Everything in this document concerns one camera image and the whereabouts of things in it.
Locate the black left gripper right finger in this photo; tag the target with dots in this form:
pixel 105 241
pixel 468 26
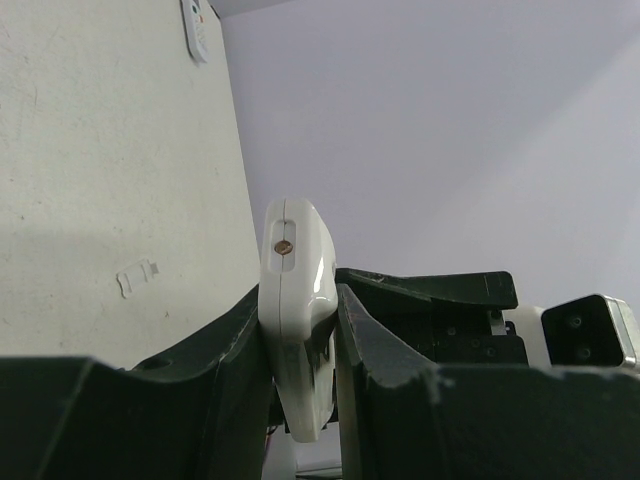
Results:
pixel 402 416

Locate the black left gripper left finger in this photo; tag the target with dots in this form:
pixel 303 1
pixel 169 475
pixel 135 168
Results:
pixel 197 410

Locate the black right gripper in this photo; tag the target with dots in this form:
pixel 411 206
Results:
pixel 461 335

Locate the white battery cover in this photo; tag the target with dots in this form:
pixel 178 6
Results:
pixel 135 276

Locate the small white remote control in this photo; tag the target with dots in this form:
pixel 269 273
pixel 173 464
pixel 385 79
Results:
pixel 194 28

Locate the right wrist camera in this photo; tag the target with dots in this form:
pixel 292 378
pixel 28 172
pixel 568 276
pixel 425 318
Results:
pixel 593 331

